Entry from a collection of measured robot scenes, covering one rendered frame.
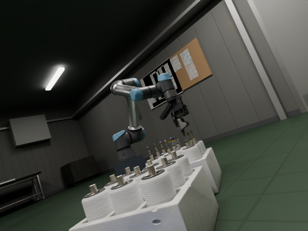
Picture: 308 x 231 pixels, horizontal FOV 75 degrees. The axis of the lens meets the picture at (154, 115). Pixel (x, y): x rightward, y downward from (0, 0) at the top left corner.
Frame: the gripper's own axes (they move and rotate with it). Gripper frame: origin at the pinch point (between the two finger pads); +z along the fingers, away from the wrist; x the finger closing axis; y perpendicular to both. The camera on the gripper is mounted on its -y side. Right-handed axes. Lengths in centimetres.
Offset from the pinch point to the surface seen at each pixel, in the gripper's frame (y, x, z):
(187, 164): 11.4, -32.7, 12.6
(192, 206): 18, -53, 21
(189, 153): 1.8, -4.8, 11.8
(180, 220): 18, -62, 20
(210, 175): 8.8, -6.5, 25.3
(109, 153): -439, 389, -22
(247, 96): 18, 273, -18
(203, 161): 8.0, -6.6, 17.6
